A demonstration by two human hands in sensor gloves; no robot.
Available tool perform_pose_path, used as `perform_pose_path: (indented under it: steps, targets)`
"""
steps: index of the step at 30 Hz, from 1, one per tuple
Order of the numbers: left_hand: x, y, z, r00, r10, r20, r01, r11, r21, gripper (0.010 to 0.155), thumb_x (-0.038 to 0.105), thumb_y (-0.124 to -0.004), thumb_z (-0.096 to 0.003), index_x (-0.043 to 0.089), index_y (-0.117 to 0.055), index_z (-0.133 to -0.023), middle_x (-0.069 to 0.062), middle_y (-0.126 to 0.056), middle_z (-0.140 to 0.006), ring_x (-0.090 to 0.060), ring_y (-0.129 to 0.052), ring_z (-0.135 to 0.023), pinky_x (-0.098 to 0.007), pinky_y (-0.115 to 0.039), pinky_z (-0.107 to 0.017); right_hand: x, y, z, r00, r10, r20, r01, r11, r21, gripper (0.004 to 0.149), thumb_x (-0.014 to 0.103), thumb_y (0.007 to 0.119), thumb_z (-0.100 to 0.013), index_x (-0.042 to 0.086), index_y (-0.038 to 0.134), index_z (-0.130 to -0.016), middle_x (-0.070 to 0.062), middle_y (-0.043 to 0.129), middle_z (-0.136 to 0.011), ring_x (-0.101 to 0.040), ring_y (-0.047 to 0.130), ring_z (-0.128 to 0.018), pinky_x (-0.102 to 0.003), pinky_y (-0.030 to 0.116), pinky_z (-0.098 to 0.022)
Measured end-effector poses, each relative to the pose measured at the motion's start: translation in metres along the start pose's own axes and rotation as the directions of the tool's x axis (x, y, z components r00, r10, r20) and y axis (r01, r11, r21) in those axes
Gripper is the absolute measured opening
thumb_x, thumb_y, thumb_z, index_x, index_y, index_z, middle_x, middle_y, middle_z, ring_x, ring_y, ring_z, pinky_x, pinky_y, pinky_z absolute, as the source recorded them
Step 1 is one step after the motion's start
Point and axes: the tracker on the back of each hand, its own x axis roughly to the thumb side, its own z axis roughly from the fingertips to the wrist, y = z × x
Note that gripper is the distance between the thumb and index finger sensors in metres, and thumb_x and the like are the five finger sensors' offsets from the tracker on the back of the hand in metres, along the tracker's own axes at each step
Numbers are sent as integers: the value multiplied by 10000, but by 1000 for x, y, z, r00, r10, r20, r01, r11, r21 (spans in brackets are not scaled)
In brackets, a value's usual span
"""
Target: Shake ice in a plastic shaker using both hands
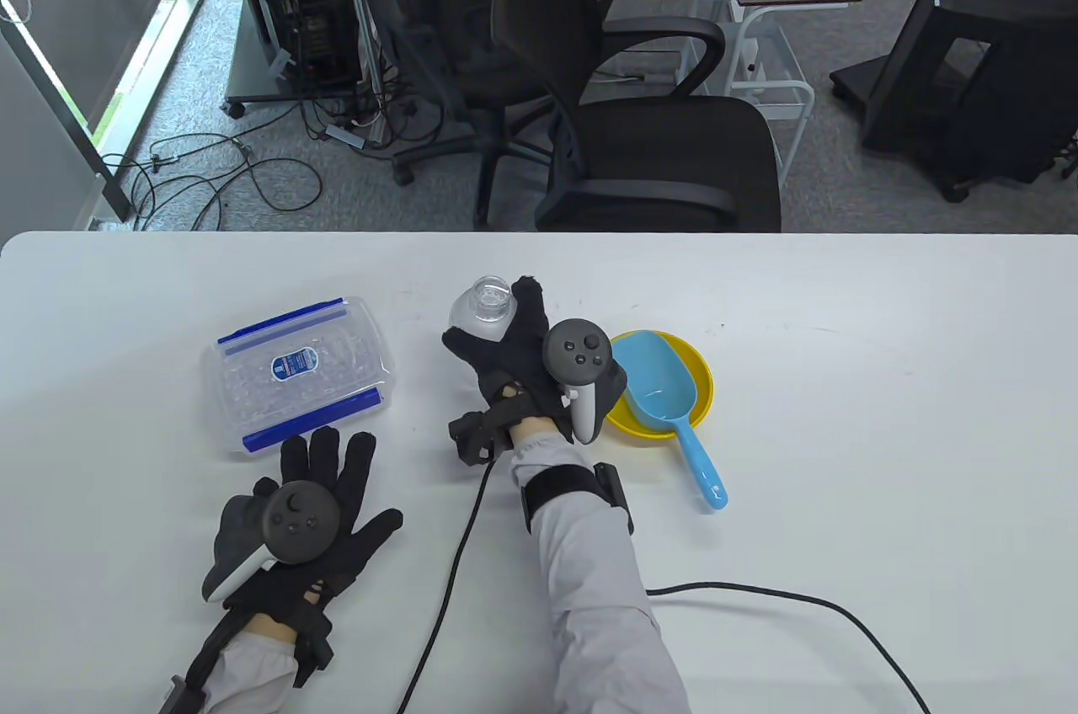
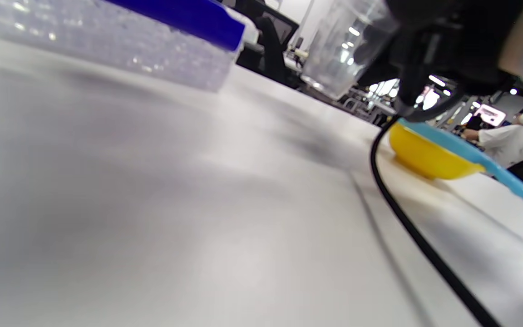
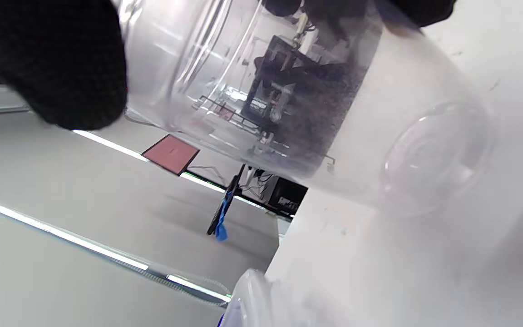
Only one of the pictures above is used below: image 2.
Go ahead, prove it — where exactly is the clear plastic cup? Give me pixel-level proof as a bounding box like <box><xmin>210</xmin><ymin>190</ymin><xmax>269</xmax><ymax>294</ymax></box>
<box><xmin>301</xmin><ymin>0</ymin><xmax>400</xmax><ymax>101</ymax></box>

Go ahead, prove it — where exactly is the person's left hand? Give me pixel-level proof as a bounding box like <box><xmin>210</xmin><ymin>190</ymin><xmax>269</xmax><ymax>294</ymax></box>
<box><xmin>365</xmin><ymin>0</ymin><xmax>523</xmax><ymax>122</ymax></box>

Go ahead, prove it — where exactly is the light blue plastic tray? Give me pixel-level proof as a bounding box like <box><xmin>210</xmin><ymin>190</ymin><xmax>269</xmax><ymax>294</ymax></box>
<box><xmin>397</xmin><ymin>118</ymin><xmax>523</xmax><ymax>222</ymax></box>

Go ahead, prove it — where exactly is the pink lit screen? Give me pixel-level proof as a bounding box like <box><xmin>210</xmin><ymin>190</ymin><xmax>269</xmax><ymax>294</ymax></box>
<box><xmin>474</xmin><ymin>104</ymin><xmax>507</xmax><ymax>127</ymax></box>

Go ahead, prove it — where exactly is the clear box with blue lid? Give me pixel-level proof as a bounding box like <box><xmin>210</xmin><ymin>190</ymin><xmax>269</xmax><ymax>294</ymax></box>
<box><xmin>0</xmin><ymin>0</ymin><xmax>247</xmax><ymax>93</ymax></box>

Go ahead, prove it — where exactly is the black cable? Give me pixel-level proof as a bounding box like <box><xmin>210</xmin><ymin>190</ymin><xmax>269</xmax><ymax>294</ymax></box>
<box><xmin>370</xmin><ymin>84</ymin><xmax>502</xmax><ymax>327</ymax></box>

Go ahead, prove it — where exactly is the yellow bowl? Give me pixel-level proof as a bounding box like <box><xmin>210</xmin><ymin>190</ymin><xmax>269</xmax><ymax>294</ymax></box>
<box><xmin>389</xmin><ymin>122</ymin><xmax>486</xmax><ymax>180</ymax></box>

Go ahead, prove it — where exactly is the black monitor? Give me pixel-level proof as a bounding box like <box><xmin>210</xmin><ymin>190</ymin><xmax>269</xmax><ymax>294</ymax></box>
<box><xmin>261</xmin><ymin>9</ymin><xmax>300</xmax><ymax>46</ymax></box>

